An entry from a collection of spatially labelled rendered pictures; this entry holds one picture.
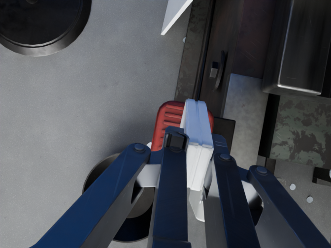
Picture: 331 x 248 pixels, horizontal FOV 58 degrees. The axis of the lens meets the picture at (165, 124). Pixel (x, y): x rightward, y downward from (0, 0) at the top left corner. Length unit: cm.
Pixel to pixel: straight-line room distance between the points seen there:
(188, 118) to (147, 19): 96
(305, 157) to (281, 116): 7
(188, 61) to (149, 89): 17
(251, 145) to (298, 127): 7
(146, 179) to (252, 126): 31
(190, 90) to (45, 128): 53
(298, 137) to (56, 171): 87
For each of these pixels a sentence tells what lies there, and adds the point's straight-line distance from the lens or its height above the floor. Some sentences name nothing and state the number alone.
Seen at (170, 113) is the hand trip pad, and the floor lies 76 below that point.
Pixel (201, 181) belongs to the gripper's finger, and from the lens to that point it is 17.
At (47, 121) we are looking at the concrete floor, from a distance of 114.
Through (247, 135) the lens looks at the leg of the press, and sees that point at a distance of 44.
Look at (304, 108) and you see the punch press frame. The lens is 47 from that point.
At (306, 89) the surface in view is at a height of 70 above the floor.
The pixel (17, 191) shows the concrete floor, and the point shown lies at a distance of 120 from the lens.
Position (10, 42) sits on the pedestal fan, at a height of 3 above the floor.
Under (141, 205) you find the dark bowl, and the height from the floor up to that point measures 0.
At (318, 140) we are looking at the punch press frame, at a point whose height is 65.
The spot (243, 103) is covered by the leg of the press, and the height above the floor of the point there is 64.
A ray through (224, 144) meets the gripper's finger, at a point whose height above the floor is 89.
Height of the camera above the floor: 106
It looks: 89 degrees down
